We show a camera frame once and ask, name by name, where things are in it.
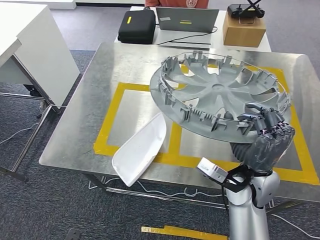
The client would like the white plastic cover part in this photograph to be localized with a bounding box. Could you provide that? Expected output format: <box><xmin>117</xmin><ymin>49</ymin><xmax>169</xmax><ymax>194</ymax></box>
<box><xmin>112</xmin><ymin>112</ymin><xmax>168</xmax><ymax>188</ymax></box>

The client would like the grey laptop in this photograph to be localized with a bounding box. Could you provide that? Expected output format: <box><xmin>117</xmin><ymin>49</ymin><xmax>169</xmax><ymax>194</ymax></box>
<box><xmin>155</xmin><ymin>6</ymin><xmax>220</xmax><ymax>34</ymax></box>

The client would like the black laptop cable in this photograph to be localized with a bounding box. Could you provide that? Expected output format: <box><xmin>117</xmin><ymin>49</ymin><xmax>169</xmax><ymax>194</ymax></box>
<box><xmin>156</xmin><ymin>26</ymin><xmax>219</xmax><ymax>46</ymax></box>

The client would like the black carrying case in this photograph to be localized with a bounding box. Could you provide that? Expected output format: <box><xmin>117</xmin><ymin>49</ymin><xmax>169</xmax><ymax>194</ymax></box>
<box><xmin>118</xmin><ymin>9</ymin><xmax>156</xmax><ymax>45</ymax></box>

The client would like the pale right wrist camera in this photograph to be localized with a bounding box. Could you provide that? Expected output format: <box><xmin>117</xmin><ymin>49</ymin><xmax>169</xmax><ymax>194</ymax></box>
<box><xmin>196</xmin><ymin>157</ymin><xmax>229</xmax><ymax>184</ymax></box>

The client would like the metal workbench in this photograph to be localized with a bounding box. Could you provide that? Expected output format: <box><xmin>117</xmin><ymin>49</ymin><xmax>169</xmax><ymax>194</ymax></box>
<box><xmin>38</xmin><ymin>42</ymin><xmax>320</xmax><ymax>216</ymax></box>

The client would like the brown cardboard box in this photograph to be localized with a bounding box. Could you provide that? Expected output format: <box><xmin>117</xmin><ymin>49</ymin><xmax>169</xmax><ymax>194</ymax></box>
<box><xmin>222</xmin><ymin>11</ymin><xmax>267</xmax><ymax>48</ymax></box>

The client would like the grey plastic wheel cover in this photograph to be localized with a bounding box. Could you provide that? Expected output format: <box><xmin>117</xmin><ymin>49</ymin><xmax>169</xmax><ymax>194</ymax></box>
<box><xmin>149</xmin><ymin>50</ymin><xmax>292</xmax><ymax>144</ymax></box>

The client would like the small yellow tape rectangle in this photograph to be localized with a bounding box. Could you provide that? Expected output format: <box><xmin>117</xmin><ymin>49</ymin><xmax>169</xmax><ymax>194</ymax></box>
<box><xmin>93</xmin><ymin>82</ymin><xmax>184</xmax><ymax>168</ymax></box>

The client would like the yellow floor tape strip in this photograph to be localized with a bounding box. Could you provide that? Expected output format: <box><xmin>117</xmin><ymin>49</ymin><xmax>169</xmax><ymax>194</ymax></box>
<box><xmin>141</xmin><ymin>225</ymin><xmax>229</xmax><ymax>240</ymax></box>

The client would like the white floor cable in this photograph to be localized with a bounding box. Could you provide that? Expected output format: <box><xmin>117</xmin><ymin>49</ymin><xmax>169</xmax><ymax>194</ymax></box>
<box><xmin>271</xmin><ymin>213</ymin><xmax>320</xmax><ymax>240</ymax></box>
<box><xmin>0</xmin><ymin>122</ymin><xmax>40</xmax><ymax>146</ymax></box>
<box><xmin>88</xmin><ymin>177</ymin><xmax>227</xmax><ymax>200</ymax></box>

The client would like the black remote controller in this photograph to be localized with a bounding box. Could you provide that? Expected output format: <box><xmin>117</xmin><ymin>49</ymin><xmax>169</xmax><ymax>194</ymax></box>
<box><xmin>226</xmin><ymin>0</ymin><xmax>266</xmax><ymax>20</ymax></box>

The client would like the person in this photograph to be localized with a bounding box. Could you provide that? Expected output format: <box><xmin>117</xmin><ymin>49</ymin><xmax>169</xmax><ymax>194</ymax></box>
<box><xmin>145</xmin><ymin>0</ymin><xmax>210</xmax><ymax>9</ymax></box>

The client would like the white desk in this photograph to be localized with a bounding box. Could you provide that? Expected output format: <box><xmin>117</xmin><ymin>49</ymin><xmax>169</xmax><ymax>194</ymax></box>
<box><xmin>0</xmin><ymin>2</ymin><xmax>81</xmax><ymax>182</ymax></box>
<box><xmin>114</xmin><ymin>5</ymin><xmax>272</xmax><ymax>54</ymax></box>

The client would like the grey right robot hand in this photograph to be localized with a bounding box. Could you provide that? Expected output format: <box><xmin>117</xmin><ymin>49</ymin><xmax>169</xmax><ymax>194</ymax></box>
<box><xmin>223</xmin><ymin>102</ymin><xmax>296</xmax><ymax>174</ymax></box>

